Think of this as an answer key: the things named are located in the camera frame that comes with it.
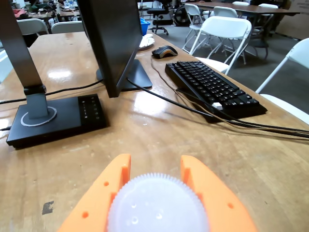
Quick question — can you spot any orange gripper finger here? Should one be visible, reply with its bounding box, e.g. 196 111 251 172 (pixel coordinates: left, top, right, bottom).
57 154 132 232
180 155 258 232

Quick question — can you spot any clear drinking water bottle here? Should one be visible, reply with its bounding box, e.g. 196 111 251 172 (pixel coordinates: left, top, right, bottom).
107 172 210 232

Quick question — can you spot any paper plate with white napkin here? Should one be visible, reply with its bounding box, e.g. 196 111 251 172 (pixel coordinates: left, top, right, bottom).
139 33 156 51

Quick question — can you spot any small black tape square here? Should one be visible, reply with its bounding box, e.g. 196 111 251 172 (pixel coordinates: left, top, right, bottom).
42 201 55 215

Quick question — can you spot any black computer keyboard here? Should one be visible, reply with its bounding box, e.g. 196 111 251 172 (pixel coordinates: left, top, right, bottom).
165 60 268 119

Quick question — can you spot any black orange computer mouse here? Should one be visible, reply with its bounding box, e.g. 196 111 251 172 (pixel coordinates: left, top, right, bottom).
151 45 179 59

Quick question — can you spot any dark monitor with stand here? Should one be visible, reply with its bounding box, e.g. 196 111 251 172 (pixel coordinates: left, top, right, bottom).
76 0 153 99

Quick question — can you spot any white folding chair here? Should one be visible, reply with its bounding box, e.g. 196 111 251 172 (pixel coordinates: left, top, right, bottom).
182 3 203 52
255 37 309 126
189 16 253 75
16 18 50 36
213 6 239 19
51 21 85 34

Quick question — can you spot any blue plastic bin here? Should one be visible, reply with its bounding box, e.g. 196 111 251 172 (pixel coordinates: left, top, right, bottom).
140 18 151 37

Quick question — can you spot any long brown table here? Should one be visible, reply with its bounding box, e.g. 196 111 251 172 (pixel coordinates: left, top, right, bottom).
190 1 300 15

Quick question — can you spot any black office chair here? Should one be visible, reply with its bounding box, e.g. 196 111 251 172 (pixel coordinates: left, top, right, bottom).
146 0 170 36

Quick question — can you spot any thick black cable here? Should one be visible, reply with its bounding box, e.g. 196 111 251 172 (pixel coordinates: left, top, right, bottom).
126 77 309 140

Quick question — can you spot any black monitor power cable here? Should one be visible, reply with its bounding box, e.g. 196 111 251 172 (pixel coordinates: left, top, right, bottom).
0 79 104 105

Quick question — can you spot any thin brown mouse cable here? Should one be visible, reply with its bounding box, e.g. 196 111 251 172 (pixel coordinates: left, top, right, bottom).
151 57 309 136

